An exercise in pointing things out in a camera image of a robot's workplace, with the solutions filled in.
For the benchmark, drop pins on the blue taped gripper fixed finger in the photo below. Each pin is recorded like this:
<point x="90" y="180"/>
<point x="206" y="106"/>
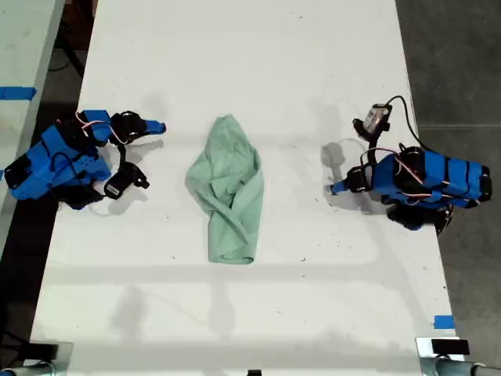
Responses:
<point x="339" y="185"/>
<point x="154" y="125"/>

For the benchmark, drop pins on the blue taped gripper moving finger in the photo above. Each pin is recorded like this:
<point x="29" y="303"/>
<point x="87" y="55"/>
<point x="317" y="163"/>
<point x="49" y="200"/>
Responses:
<point x="138" y="135"/>
<point x="341" y="190"/>

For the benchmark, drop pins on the pale green t-shirt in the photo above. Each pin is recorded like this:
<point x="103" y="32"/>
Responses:
<point x="231" y="176"/>

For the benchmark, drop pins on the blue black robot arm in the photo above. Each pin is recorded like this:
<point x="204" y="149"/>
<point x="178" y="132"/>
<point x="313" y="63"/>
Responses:
<point x="430" y="176"/>
<point x="51" y="164"/>

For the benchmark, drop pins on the long blue tape strip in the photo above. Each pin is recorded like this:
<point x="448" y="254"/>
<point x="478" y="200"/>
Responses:
<point x="17" y="93"/>

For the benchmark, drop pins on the pale side table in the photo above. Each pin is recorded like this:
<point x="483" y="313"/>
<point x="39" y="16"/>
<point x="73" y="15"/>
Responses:
<point x="23" y="47"/>

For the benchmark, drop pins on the short blue tape piece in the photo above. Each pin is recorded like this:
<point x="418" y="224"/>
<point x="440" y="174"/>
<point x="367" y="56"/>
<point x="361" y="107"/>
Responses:
<point x="444" y="322"/>

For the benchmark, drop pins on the small black box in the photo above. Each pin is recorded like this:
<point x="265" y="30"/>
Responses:
<point x="450" y="347"/>
<point x="43" y="351"/>

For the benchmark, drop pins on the small black clamp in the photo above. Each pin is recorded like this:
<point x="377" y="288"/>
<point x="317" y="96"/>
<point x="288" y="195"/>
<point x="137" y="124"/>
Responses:
<point x="254" y="373"/>

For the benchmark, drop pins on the grey metal pipe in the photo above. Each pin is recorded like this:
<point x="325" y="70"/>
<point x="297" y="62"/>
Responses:
<point x="462" y="368"/>
<point x="27" y="370"/>

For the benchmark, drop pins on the black camera stalk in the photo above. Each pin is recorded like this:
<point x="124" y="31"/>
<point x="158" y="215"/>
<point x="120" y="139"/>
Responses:
<point x="372" y="147"/>
<point x="122" y="153"/>

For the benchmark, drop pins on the black camera box with label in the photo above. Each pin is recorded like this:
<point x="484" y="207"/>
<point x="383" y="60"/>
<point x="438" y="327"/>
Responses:
<point x="123" y="181"/>

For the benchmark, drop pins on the grey black camera box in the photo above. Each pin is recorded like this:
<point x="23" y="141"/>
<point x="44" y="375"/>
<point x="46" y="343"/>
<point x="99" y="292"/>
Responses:
<point x="372" y="118"/>

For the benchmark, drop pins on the metal corner bracket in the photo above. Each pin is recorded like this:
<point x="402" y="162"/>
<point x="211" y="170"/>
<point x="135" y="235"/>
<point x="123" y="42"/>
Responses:
<point x="66" y="354"/>
<point x="422" y="350"/>

